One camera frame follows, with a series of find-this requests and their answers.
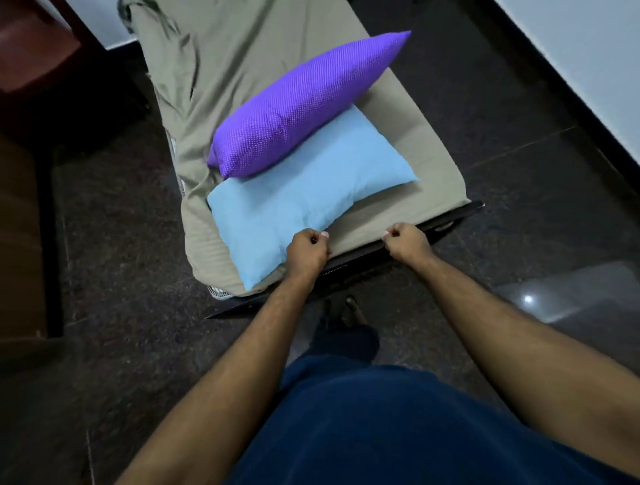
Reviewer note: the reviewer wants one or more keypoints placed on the person's left hand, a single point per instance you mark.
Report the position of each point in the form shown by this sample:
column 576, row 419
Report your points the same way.
column 307, row 252

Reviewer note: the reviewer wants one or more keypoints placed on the person's right hand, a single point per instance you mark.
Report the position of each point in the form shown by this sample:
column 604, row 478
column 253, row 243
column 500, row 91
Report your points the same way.
column 407, row 245

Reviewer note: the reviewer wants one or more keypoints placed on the light blue pillow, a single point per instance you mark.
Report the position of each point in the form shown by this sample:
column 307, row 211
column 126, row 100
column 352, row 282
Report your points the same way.
column 305, row 195

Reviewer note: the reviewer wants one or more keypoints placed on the purple dotted pillow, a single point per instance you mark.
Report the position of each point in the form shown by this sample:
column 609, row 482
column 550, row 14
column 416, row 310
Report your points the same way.
column 295, row 110

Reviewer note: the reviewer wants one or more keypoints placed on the beige striped bed sheet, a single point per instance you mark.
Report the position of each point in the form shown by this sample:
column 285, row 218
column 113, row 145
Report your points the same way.
column 215, row 65

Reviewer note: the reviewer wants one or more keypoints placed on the brown wooden wardrobe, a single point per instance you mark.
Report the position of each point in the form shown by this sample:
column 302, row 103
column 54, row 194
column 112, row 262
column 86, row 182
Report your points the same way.
column 20, row 240

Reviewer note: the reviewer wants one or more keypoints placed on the person's left forearm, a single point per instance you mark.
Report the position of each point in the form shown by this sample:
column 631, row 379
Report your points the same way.
column 225, row 389

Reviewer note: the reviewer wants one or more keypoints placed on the person's right forearm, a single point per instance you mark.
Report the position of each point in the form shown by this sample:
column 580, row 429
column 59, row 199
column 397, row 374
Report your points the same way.
column 525, row 350

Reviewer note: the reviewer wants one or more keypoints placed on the person's left foot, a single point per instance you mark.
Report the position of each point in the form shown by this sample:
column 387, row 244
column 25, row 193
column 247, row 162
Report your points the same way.
column 328, row 311

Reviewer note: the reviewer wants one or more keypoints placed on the person's foot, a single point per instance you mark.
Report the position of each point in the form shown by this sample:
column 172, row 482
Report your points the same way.
column 328, row 311
column 356, row 312

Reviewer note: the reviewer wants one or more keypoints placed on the person's right foot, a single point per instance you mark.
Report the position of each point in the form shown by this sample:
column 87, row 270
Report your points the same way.
column 356, row 312

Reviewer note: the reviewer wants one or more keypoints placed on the person's dark trousers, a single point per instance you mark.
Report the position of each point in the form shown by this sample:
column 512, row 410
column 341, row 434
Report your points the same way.
column 345, row 342

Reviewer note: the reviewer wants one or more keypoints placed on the person's navy blue shirt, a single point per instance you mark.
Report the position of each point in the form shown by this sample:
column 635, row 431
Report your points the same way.
column 400, row 429

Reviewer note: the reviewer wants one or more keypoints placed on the white striped mattress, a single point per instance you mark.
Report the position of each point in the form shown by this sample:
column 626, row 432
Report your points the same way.
column 175, row 160

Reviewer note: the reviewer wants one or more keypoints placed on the maroon plastic chair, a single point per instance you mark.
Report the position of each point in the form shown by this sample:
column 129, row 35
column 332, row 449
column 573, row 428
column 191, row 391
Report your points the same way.
column 30, row 45

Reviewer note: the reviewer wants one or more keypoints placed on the dark wooden bed frame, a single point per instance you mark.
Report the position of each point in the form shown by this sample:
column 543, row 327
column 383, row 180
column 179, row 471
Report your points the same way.
column 350, row 267

